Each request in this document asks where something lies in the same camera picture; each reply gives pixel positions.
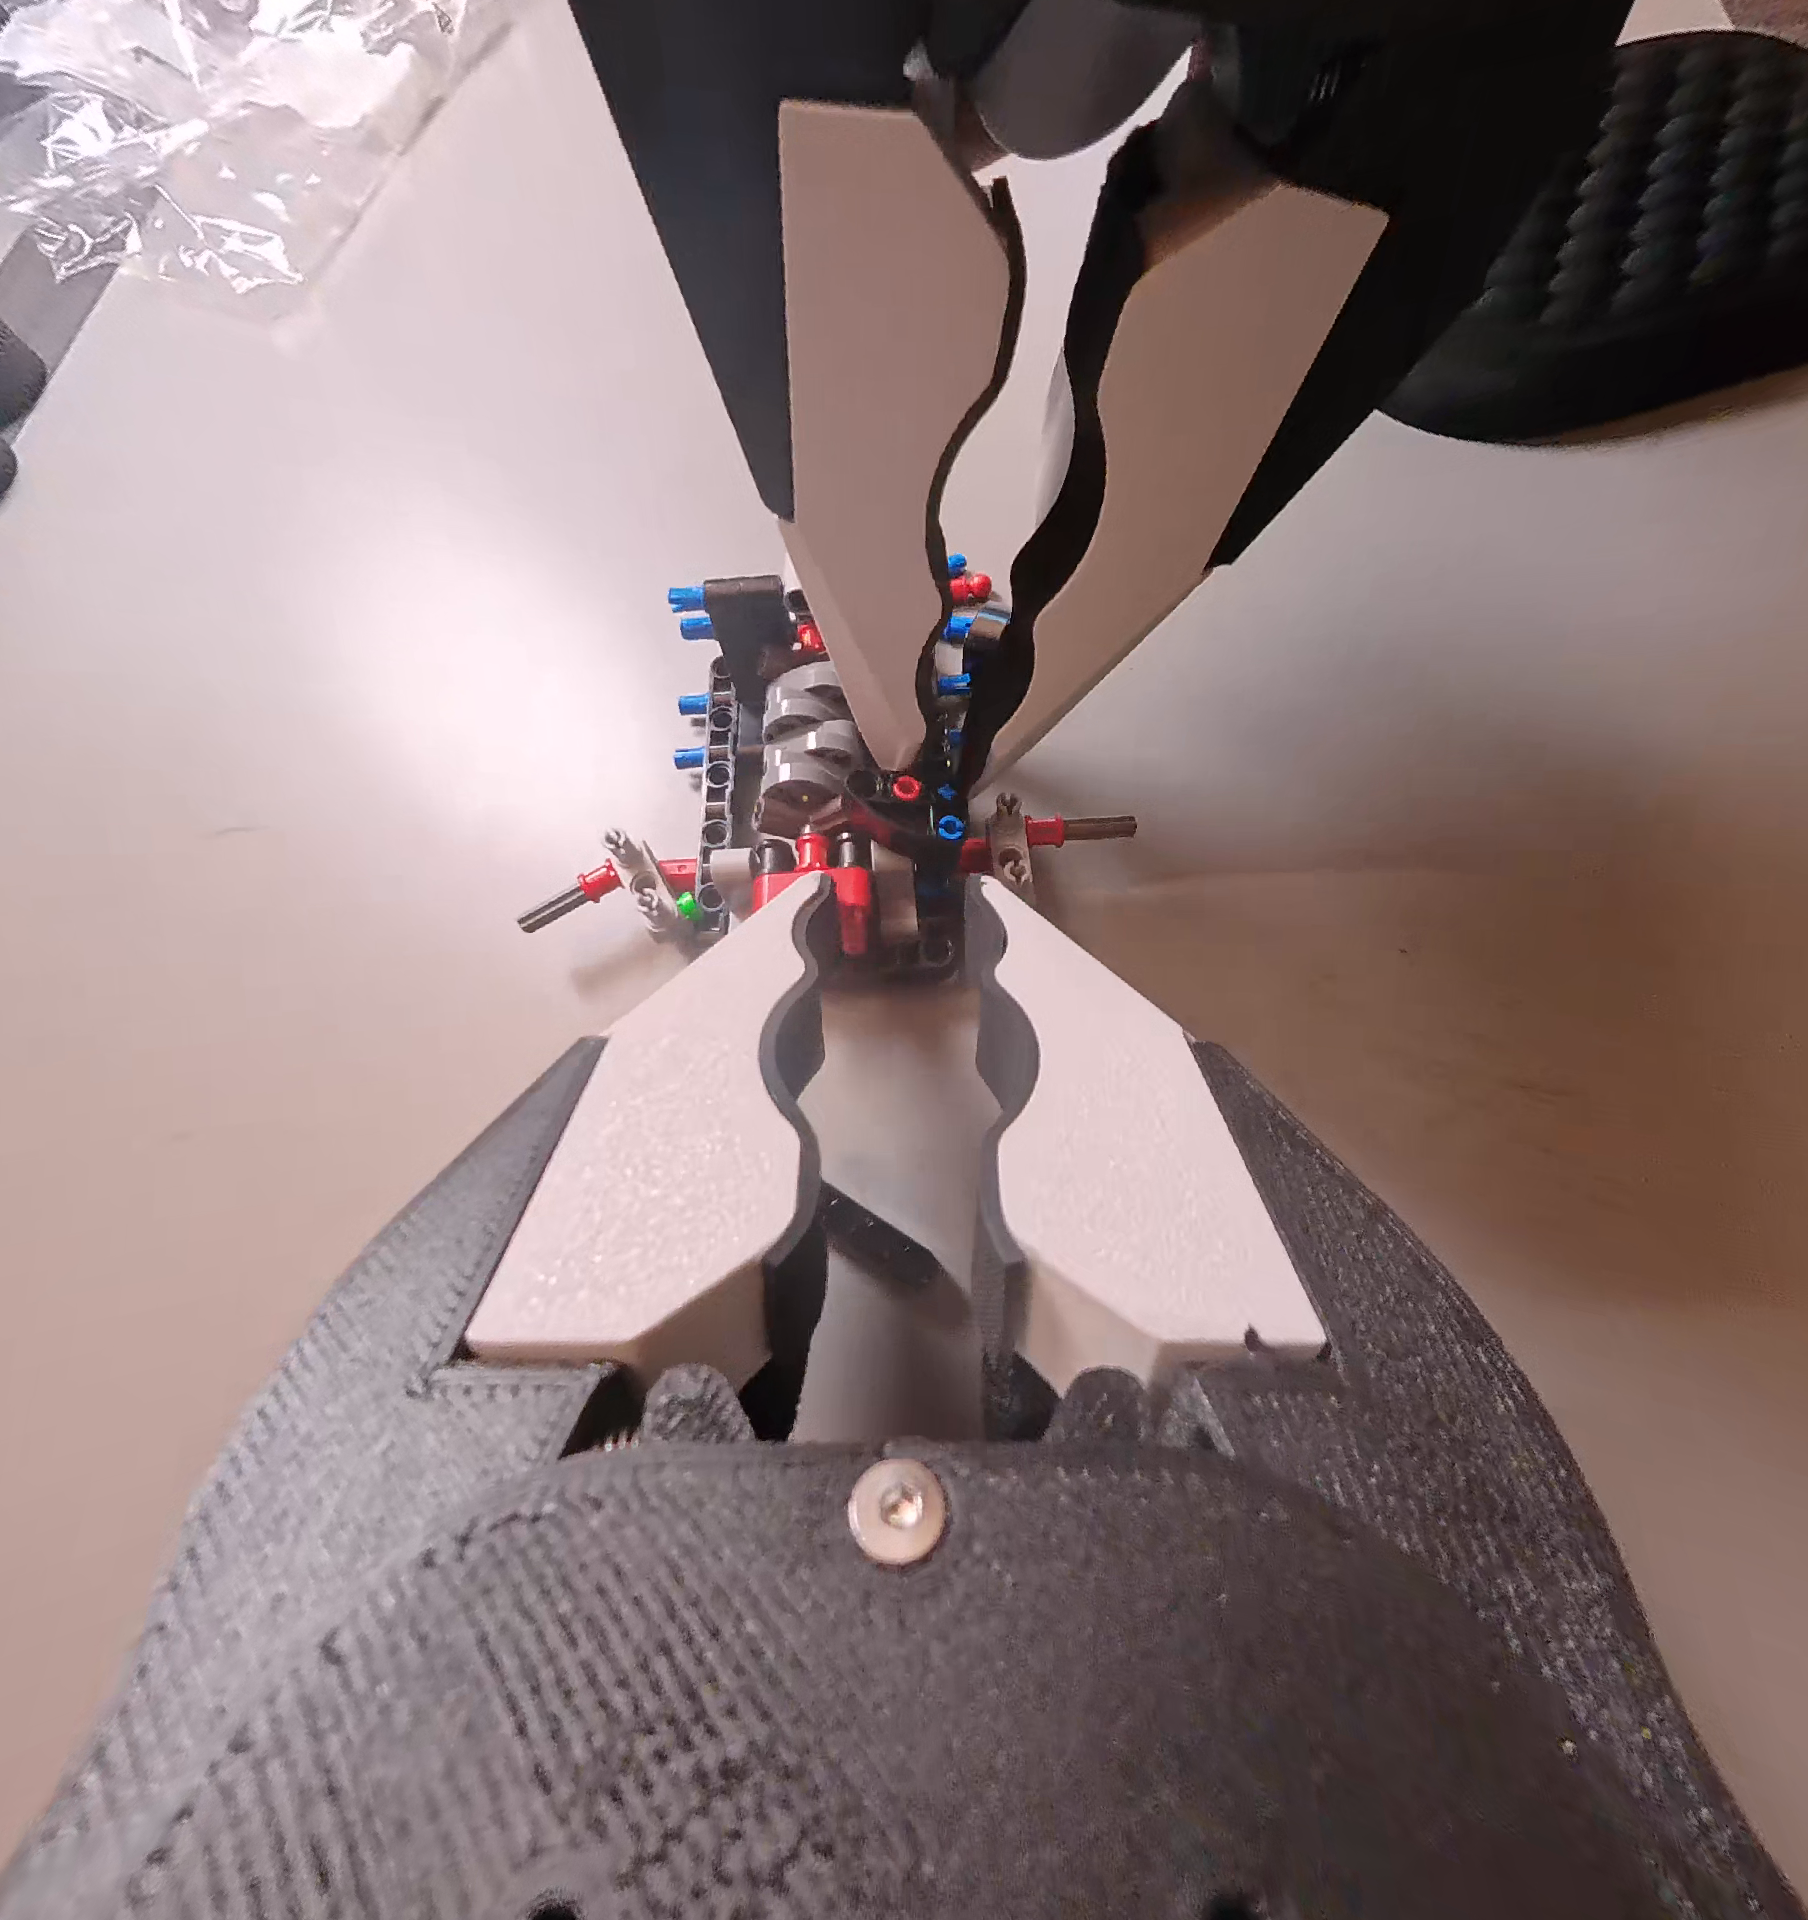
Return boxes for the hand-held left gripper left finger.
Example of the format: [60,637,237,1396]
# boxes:
[466,882,833,1370]

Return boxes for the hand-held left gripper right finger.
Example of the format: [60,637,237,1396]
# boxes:
[976,882,1328,1377]

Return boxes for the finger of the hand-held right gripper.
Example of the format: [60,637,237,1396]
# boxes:
[976,136,1396,792]
[778,98,1029,771]

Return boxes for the lego technic chassis assembly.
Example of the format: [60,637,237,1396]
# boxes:
[518,570,1142,986]

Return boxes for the black lego beam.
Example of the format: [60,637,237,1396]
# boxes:
[818,1183,946,1296]

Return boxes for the clear plastic bag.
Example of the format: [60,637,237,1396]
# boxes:
[0,0,508,297]

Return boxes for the black mesh office chair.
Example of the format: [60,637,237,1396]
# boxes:
[1376,28,1808,448]

